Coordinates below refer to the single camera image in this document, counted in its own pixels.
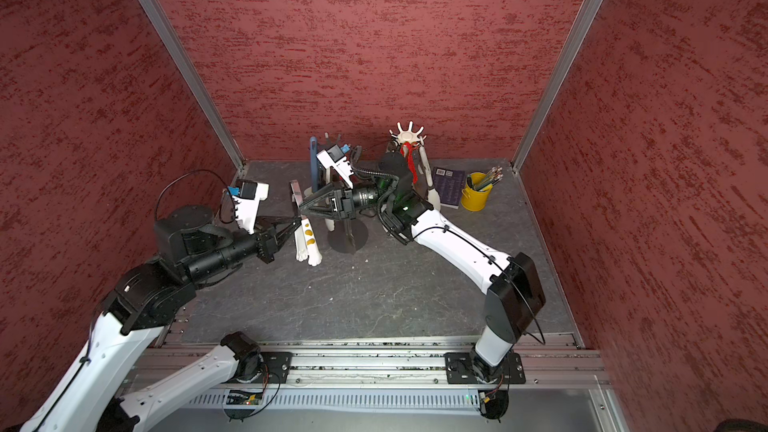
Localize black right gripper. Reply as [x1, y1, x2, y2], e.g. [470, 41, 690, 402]
[305, 176, 398, 219]

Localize dark grey utensil rack stand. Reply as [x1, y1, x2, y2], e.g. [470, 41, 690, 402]
[318, 133, 368, 254]

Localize cream blue handled tongs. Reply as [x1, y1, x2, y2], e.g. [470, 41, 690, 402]
[310, 136, 320, 193]

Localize red looped long steel tongs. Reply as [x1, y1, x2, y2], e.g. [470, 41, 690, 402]
[400, 142, 418, 184]

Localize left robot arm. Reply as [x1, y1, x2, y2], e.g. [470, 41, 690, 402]
[17, 206, 301, 431]

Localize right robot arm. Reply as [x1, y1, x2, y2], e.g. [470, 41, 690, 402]
[291, 148, 546, 386]

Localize cream utensil rack stand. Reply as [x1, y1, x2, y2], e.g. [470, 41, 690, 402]
[387, 122, 428, 161]

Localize purple book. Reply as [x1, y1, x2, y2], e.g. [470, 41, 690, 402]
[432, 167, 467, 209]

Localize yellow metal pencil bucket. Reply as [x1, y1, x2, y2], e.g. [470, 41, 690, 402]
[460, 172, 493, 212]

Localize bundle of pencils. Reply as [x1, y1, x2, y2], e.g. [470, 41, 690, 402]
[472, 166, 503, 192]

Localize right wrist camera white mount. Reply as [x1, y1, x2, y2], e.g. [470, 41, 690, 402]
[316, 144, 354, 189]

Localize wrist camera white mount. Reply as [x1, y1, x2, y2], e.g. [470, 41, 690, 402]
[228, 180, 269, 235]
[316, 144, 354, 189]

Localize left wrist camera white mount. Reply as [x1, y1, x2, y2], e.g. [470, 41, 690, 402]
[228, 180, 269, 235]

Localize aluminium corner post left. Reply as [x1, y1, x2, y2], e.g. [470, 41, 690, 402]
[138, 0, 246, 174]

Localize aluminium corner post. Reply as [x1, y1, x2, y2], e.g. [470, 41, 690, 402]
[138, 0, 246, 174]
[512, 0, 604, 175]

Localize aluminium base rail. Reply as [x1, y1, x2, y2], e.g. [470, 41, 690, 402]
[119, 335, 613, 415]

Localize aluminium corner post right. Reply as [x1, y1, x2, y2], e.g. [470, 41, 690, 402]
[512, 0, 604, 175]

